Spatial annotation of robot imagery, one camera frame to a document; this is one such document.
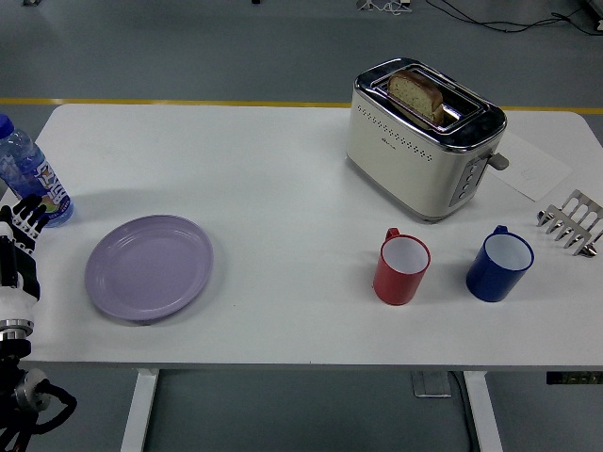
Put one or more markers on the black table control box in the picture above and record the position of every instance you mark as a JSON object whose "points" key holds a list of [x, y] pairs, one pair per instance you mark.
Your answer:
{"points": [[575, 378]]}

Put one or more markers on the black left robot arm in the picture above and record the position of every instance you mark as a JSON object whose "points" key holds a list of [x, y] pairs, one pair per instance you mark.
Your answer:
{"points": [[23, 391]]}

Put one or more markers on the purple round plate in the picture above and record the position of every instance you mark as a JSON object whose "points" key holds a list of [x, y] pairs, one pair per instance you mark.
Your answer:
{"points": [[149, 268]]}

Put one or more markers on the blue-capped plastic drink bottle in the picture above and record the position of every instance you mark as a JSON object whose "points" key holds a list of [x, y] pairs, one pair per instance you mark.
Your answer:
{"points": [[35, 179]]}

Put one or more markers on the white stand base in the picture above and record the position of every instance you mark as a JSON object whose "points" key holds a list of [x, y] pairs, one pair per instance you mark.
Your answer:
{"points": [[384, 4]]}

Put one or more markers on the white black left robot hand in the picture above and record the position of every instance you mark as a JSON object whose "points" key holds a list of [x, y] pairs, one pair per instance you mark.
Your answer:
{"points": [[10, 296]]}

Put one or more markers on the grey under-table bracket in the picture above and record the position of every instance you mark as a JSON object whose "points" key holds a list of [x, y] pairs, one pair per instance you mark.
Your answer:
{"points": [[431, 383]]}

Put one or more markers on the red mug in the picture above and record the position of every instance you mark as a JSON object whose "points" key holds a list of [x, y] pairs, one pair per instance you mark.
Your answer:
{"points": [[400, 268]]}

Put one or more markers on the bread slice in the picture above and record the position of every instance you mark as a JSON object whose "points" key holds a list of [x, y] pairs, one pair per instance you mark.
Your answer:
{"points": [[415, 95]]}

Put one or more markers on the white table leg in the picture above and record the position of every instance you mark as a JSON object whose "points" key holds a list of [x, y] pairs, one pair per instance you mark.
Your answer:
{"points": [[483, 414], [140, 409]]}

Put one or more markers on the silver metal toast rack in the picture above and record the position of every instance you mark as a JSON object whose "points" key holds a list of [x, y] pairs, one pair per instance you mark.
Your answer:
{"points": [[571, 221]]}

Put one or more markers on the white paper sheet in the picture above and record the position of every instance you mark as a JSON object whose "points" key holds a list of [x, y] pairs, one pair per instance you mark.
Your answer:
{"points": [[534, 169]]}

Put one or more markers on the blue mug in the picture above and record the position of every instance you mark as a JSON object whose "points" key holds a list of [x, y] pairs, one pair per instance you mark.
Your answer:
{"points": [[499, 266]]}

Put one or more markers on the cream chrome toaster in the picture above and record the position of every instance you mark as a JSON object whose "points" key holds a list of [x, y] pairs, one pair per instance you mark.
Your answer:
{"points": [[424, 150]]}

